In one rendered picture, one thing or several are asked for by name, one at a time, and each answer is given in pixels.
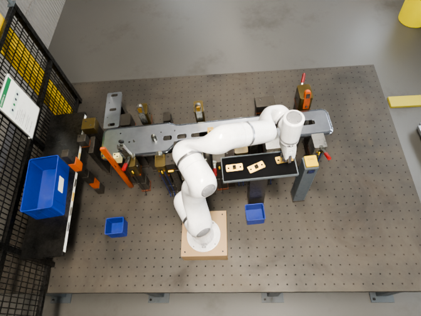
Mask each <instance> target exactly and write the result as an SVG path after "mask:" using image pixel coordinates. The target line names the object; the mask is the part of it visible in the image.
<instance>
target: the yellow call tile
mask: <svg viewBox="0 0 421 316"><path fill-rule="evenodd" d="M304 161H305V164H306V167H318V166H319V165H318V161H317V158H316V155H309V156H304Z"/></svg>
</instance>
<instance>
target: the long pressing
mask: <svg viewBox="0 0 421 316"><path fill-rule="evenodd" d="M300 112H301V113H302V114H303V115H304V121H309V120H314V124H311V125H304V126H303V128H302V131H301V135H300V138H305V137H311V134H320V133H324V135H330V134H332V132H333V126H332V124H331V120H330V116H329V114H328V112H327V111H326V110H325V109H322V108H321V109H314V110H303V111H300ZM259 117H260V115H258V116H252V117H241V118H230V119H224V120H213V121H207V122H196V123H190V124H172V123H169V122H166V123H159V124H148V125H138V126H131V127H120V128H114V129H107V130H106V131H104V133H103V139H102V145H101V147H106V148H107V150H108V151H109V153H110V154H111V155H112V156H113V153H120V155H121V156H122V157H123V159H124V155H123V154H122V153H121V152H118V151H119V150H118V149H117V145H119V144H120V143H118V141H119V140H124V143H123V144H124V145H125V147H126V148H127V149H128V150H129V151H130V152H131V153H132V154H135V157H145V156H151V155H156V152H157V151H161V152H163V154H168V153H169V152H171V151H172V150H173V148H174V141H177V143H178V142H180V141H181V140H185V139H199V138H201V137H191V134H194V133H200V132H207V128H208V127H213V128H216V127H217V126H219V125H222V124H230V123H237V122H248V121H256V120H258V119H259ZM174 130H175V131H174ZM160 132H162V133H160ZM120 133H121V134H120ZM152 134H155V135H156V136H157V141H155V142H154V141H152V138H151V135H152ZM183 134H186V138H184V139H178V138H177V136H178V135H183ZM165 136H172V139H171V140H164V137H165ZM202 137H203V136H202ZM133 140H134V141H135V142H133ZM128 141H130V143H128Z"/></svg>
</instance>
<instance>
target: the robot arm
mask: <svg viewBox="0 0 421 316"><path fill-rule="evenodd" d="M274 122H275V123H276V124H277V126H278V127H279V129H280V135H279V145H280V148H281V155H280V158H282V162H288V163H291V157H292V158H293V159H294V158H295V156H296V144H297V143H298V142H299V138H300V135H301V131H302V128H303V125H304V115H303V114H302V113H301V112H300V111H298V110H288V109H287V108H286V107H285V106H284V105H272V106H269V107H267V108H265V109H264V110H263V112H262V113H261V115H260V117H259V119H258V120H256V121H248V122H237V123H230V124H222V125H219V126H217V127H216V128H214V129H213V130H211V131H210V132H209V133H208V134H207V135H205V136H203V137H201V138H199V139H185V140H181V141H180V142H178V143H176V145H175V146H174V148H173V151H172V157H173V159H174V162H175V163H176V165H177V167H178V168H179V171H180V172H181V174H182V175H183V177H184V179H185V181H184V182H183V184H182V188H181V191H180V192H179V193H177V195H176V196H175V198H174V207H175V209H176V211H177V213H178V215H179V216H180V218H181V220H182V222H183V224H184V226H185V228H186V230H187V241H188V243H189V245H190V246H191V247H192V248H193V249H194V250H196V251H199V252H207V251H210V250H212V249H214V248H215V247H216V246H217V244H218V242H219V240H220V237H221V232H220V229H219V227H218V225H217V224H216V223H215V222H214V221H213V220H212V219H211V214H210V212H209V208H208V205H207V202H206V197H208V196H210V195H211V194H213V193H214V192H215V190H216V188H217V180H216V177H215V175H214V173H213V171H212V169H211V168H210V167H209V165H208V163H207V162H206V160H205V159H204V157H203V156H202V152H205V153H207V154H224V153H226V152H228V151H230V150H232V149H236V148H240V147H247V146H251V145H258V144H263V143H267V142H270V141H272V140H274V139H275V138H276V135H277V130H276V126H275V124H274Z"/></svg>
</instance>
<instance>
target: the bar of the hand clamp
mask: <svg viewBox="0 0 421 316"><path fill-rule="evenodd" d="M118 143H120V144H119V145H117V149H118V150H119V151H120V152H121V153H122V154H123V155H124V156H125V157H126V158H127V157H131V158H132V153H131V152H130V151H129V150H128V149H127V148H126V147H125V145H124V144H123V143H124V140H119V141H118ZM132 159H133V158H132Z"/></svg>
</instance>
